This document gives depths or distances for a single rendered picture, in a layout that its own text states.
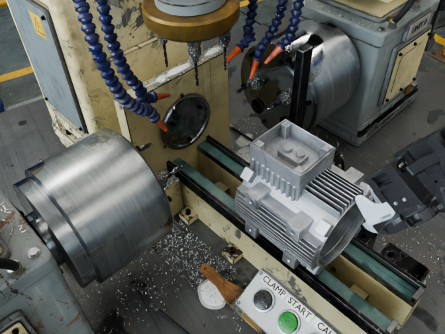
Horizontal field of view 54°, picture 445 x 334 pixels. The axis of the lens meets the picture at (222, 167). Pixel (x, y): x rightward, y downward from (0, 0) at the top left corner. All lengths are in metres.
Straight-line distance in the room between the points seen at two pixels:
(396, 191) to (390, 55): 0.71
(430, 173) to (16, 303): 0.59
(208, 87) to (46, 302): 0.60
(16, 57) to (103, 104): 2.62
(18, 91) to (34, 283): 2.62
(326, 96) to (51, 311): 0.73
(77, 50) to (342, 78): 0.60
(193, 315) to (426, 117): 0.95
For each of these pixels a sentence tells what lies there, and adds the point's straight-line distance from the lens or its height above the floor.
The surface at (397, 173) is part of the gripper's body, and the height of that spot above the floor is 1.31.
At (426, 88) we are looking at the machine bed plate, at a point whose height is 0.80.
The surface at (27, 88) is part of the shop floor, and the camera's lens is 3.27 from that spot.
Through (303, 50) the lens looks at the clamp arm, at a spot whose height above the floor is 1.25.
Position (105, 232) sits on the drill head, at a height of 1.10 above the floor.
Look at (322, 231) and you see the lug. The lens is 0.77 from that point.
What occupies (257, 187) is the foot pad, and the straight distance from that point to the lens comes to 0.83.
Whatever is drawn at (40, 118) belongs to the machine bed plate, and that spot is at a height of 0.80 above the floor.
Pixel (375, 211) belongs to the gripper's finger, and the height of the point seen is 1.22.
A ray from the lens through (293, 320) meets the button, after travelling 0.68.
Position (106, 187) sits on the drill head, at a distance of 0.77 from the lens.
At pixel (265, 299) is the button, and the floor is 1.07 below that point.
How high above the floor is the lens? 1.69
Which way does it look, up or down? 45 degrees down
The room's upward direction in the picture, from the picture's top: 2 degrees counter-clockwise
